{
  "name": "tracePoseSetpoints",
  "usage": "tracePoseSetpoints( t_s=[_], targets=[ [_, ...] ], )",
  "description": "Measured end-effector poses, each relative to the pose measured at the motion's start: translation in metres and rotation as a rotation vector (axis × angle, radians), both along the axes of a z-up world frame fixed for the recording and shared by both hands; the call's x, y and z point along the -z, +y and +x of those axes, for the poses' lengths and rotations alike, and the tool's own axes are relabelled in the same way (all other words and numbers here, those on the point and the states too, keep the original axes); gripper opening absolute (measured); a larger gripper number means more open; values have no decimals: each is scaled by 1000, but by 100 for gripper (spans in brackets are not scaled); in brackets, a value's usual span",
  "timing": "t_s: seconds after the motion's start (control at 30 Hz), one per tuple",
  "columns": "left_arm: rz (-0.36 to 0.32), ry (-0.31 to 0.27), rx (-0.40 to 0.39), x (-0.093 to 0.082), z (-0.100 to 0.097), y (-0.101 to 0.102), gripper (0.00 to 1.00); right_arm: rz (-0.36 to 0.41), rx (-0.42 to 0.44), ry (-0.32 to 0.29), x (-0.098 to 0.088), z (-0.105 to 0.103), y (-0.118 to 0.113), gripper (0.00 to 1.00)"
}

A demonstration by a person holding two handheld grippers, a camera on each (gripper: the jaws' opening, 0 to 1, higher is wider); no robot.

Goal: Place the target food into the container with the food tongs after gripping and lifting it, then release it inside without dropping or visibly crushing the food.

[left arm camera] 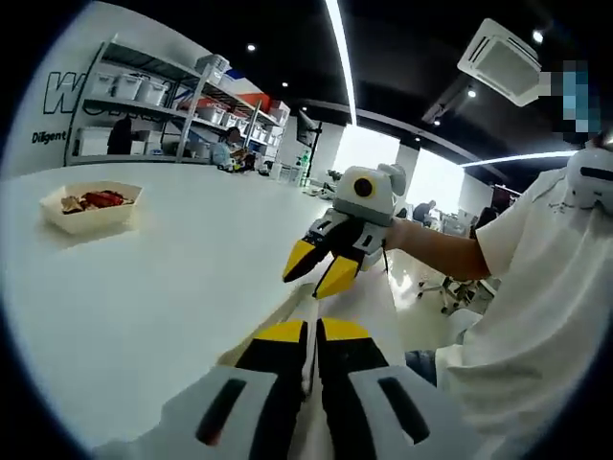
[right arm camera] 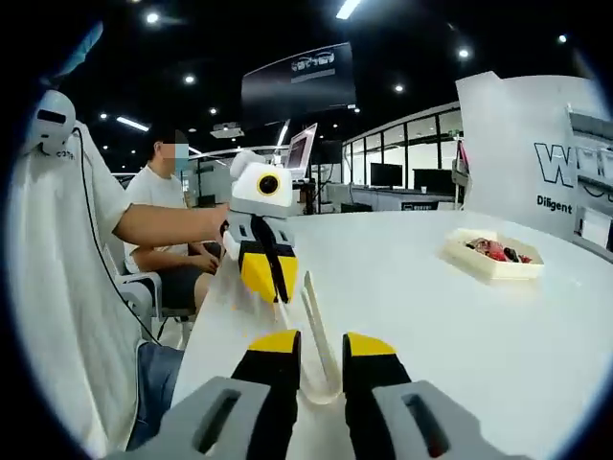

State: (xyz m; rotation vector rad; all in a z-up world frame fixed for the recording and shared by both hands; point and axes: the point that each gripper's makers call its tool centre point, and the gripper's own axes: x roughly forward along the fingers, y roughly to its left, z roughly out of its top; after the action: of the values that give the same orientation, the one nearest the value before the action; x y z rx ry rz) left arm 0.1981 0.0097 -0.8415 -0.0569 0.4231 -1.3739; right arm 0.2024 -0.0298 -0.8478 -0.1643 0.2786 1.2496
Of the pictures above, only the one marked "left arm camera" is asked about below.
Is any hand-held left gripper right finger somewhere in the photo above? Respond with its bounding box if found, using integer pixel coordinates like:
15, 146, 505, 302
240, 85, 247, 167
315, 316, 480, 460

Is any row of white storage bins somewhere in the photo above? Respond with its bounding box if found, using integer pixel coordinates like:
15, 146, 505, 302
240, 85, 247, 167
90, 53, 288, 145

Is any white ceiling air conditioner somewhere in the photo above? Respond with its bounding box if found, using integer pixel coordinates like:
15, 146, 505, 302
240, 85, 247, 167
457, 17, 552, 107

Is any white office chair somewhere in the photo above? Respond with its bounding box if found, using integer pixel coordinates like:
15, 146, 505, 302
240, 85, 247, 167
417, 275, 499, 315

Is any black backpack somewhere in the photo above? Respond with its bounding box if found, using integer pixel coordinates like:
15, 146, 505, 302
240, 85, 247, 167
107, 117, 133, 155

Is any black monitor on pole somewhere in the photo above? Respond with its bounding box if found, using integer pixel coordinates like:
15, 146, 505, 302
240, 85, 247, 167
296, 109, 323, 179

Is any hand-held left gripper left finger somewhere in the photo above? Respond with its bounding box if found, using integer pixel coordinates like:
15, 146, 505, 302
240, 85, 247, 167
95, 319, 310, 460

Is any cream paper food container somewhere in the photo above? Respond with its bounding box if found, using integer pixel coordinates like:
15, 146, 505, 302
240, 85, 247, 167
40, 180, 144, 236

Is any white cardboard box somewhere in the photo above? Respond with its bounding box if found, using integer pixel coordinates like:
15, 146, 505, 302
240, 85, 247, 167
75, 126, 111, 157

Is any yellow white toy vehicle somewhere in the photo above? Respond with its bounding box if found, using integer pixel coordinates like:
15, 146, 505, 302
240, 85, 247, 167
227, 152, 258, 173

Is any long ceiling light strip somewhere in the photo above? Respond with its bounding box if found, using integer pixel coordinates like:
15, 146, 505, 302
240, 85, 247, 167
325, 0, 358, 126
462, 149, 579, 169

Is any white chest device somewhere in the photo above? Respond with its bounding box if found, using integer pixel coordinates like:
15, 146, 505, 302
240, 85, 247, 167
567, 146, 613, 212

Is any grey metal storage shelf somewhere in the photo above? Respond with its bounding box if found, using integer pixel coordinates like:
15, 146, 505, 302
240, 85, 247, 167
66, 40, 291, 167

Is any person in white shirt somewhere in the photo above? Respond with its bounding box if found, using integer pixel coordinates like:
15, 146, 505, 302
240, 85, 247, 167
433, 167, 613, 460

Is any person's jeans leg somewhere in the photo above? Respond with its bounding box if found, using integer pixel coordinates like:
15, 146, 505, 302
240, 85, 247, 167
405, 349, 440, 387

